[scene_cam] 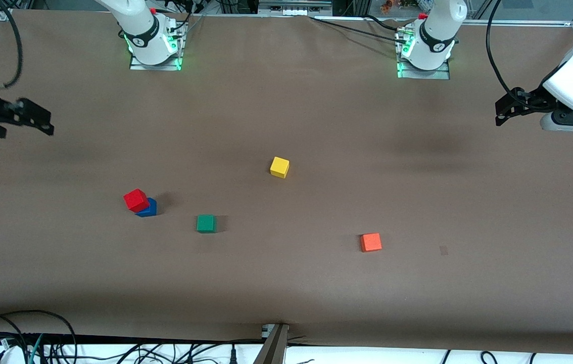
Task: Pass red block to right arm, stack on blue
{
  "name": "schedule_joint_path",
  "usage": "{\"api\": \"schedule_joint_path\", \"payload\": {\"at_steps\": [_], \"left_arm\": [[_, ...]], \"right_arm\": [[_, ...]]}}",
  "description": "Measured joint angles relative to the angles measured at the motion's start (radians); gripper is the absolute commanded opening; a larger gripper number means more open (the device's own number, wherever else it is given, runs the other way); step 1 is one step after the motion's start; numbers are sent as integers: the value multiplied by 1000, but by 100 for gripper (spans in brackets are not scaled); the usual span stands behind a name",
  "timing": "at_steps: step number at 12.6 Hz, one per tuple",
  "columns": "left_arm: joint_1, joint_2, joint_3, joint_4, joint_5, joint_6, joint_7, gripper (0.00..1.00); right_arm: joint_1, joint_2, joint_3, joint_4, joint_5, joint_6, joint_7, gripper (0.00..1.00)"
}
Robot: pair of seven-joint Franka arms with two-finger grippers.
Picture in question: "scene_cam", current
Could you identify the green wooden block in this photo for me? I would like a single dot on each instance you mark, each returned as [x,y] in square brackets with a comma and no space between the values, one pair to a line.
[206,223]

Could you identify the grey power strip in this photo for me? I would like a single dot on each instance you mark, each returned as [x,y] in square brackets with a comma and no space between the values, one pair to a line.
[294,7]

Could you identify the orange wooden block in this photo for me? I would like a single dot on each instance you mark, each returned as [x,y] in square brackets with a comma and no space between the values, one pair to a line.
[371,242]

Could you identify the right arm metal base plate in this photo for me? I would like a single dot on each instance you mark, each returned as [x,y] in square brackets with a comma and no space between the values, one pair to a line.
[175,63]

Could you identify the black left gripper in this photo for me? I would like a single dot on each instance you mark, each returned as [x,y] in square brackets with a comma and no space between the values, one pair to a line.
[535,98]

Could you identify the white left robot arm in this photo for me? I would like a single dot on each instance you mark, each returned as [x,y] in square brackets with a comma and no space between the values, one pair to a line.
[438,30]

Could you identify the yellow wooden block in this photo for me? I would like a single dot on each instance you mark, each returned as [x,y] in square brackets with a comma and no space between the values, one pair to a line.
[279,167]

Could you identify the red wooden block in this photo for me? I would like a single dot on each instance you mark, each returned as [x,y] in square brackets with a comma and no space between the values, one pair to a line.
[136,200]

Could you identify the aluminium frame rail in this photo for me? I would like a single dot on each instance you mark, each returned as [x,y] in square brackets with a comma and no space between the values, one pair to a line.
[519,22]

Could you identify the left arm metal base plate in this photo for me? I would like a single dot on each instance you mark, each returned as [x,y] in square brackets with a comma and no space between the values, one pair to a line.
[443,75]

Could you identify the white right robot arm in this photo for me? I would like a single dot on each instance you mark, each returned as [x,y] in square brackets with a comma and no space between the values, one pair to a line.
[140,30]

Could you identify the metal table edge bracket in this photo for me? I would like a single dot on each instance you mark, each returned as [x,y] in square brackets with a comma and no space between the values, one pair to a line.
[274,346]

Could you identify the blue wooden block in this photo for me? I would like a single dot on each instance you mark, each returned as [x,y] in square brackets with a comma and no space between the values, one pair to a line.
[149,210]

